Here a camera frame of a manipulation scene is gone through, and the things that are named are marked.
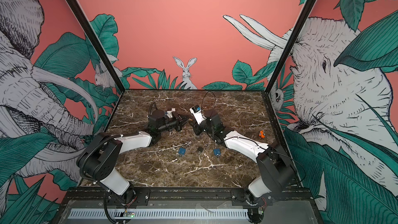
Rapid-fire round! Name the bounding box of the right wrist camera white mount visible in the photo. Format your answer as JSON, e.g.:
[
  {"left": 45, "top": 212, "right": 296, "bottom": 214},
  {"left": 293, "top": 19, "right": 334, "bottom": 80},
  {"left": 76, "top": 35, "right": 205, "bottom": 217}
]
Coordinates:
[{"left": 190, "top": 105, "right": 205, "bottom": 125}]

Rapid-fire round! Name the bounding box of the blue padlock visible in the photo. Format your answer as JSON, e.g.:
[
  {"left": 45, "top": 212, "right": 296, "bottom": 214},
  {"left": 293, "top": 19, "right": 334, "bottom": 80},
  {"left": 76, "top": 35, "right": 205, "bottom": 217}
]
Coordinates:
[
  {"left": 213, "top": 148, "right": 221, "bottom": 157},
  {"left": 178, "top": 148, "right": 186, "bottom": 156}
]

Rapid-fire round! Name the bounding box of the black frame post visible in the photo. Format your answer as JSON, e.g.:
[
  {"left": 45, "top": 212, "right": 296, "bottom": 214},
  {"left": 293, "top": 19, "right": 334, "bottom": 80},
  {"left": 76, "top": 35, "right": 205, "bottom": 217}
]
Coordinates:
[
  {"left": 265, "top": 0, "right": 317, "bottom": 94},
  {"left": 66, "top": 0, "right": 125, "bottom": 93}
]

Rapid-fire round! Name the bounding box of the left black frame post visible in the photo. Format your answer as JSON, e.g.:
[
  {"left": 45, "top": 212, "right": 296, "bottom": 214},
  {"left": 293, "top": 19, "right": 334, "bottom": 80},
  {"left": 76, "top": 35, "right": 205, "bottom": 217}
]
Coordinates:
[{"left": 66, "top": 0, "right": 125, "bottom": 93}]

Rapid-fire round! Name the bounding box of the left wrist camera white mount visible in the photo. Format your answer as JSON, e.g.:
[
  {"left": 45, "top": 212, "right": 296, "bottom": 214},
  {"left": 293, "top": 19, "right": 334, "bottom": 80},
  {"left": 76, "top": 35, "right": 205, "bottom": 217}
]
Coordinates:
[{"left": 166, "top": 108, "right": 176, "bottom": 118}]

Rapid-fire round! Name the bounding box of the white slotted cable duct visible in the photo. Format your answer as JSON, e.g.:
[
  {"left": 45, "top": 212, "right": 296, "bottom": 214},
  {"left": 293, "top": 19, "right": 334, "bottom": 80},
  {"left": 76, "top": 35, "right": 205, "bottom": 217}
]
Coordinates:
[{"left": 67, "top": 208, "right": 249, "bottom": 220}]

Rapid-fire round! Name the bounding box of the right black frame post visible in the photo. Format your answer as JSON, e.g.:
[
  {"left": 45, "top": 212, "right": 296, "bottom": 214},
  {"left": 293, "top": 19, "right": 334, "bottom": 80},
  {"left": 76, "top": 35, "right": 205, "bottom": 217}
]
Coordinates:
[{"left": 265, "top": 0, "right": 317, "bottom": 94}]

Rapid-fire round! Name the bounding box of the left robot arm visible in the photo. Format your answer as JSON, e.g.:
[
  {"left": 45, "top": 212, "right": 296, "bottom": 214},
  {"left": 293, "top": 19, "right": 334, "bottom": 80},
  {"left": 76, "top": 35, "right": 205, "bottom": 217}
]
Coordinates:
[{"left": 76, "top": 110, "right": 190, "bottom": 204}]

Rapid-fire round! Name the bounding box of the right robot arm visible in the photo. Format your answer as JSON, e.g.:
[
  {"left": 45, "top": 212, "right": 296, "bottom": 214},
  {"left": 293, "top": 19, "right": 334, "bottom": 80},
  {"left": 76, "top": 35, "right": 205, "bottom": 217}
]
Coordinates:
[{"left": 190, "top": 105, "right": 296, "bottom": 202}]

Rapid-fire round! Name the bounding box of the black mounting rail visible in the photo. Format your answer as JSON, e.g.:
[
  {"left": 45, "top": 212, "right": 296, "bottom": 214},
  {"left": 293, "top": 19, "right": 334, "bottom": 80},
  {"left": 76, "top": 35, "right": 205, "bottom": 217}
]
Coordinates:
[{"left": 61, "top": 187, "right": 316, "bottom": 207}]

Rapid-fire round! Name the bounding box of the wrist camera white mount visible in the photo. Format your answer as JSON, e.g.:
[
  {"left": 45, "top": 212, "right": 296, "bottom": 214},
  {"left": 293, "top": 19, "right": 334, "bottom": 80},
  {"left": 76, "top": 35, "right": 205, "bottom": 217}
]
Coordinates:
[
  {"left": 166, "top": 108, "right": 176, "bottom": 118},
  {"left": 190, "top": 105, "right": 205, "bottom": 125}
]

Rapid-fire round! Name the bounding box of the orange toy car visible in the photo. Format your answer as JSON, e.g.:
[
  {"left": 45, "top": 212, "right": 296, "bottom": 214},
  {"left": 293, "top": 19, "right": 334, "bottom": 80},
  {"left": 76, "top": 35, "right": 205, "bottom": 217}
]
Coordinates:
[{"left": 259, "top": 130, "right": 265, "bottom": 139}]

